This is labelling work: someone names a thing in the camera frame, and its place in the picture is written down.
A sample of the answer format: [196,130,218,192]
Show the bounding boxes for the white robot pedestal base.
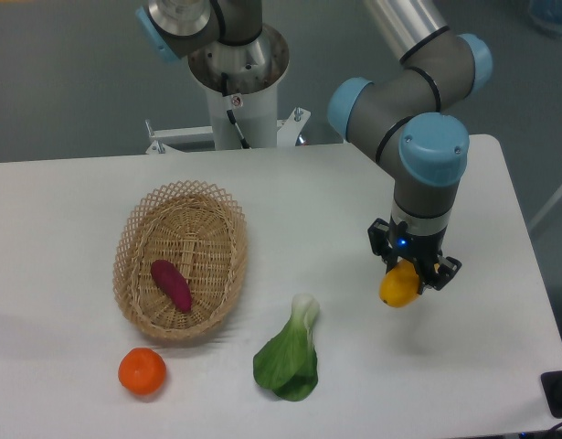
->
[144,23,312,155]

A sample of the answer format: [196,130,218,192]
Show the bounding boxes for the blue object top right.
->
[528,0,562,40]

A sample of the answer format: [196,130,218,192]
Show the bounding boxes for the woven wicker basket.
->
[113,180,248,341]

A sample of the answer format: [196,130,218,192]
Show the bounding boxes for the black device at table edge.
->
[540,370,562,419]

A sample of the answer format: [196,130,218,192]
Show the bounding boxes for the yellow mango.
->
[379,259,420,308]

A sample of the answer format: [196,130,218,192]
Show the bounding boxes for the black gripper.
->
[367,214,461,295]

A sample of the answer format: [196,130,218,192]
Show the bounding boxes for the orange tangerine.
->
[118,348,166,396]

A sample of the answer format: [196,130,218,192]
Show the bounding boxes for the purple sweet potato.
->
[151,260,192,313]

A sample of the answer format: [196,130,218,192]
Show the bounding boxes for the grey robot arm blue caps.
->
[135,1,493,294]

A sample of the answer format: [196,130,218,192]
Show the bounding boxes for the black cable on pedestal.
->
[219,71,251,150]

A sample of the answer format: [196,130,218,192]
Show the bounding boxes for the green bok choy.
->
[252,294,320,402]

